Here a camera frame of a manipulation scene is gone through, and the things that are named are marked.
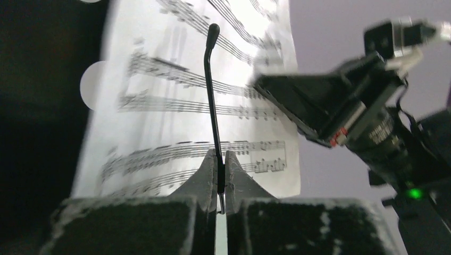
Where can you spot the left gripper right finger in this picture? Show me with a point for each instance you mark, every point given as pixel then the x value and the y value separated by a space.
pixel 259 223

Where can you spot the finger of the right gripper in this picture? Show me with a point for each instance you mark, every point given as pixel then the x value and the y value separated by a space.
pixel 326 80
pixel 313 110

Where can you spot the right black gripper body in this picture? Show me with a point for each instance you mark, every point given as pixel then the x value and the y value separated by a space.
pixel 368 85

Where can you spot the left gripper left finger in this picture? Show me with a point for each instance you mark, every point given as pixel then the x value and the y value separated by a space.
pixel 180 223

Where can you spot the sheet music page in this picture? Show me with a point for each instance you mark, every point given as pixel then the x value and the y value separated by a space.
pixel 150 125

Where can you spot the black music stand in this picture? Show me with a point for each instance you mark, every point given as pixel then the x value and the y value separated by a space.
pixel 45 47

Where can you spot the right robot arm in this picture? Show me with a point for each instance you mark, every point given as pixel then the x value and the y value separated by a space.
pixel 415 162

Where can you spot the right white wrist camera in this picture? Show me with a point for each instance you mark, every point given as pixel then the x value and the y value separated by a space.
pixel 398 41

